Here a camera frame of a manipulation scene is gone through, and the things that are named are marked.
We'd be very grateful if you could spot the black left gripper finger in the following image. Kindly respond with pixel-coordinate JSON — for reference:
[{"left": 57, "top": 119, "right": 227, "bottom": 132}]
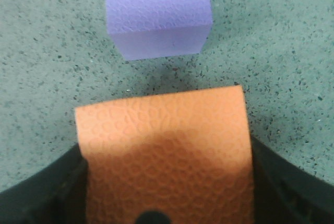
[{"left": 1, "top": 145, "right": 88, "bottom": 223}]

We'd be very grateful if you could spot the orange foam cube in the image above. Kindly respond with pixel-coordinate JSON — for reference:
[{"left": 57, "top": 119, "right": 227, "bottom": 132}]
[{"left": 75, "top": 85, "right": 255, "bottom": 223}]

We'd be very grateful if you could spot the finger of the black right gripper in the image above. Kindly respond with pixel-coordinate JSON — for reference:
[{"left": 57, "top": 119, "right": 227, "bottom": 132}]
[{"left": 251, "top": 138, "right": 333, "bottom": 223}]

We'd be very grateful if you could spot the purple foam cube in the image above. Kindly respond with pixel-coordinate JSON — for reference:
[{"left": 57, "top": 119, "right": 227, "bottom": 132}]
[{"left": 105, "top": 0, "right": 213, "bottom": 61}]

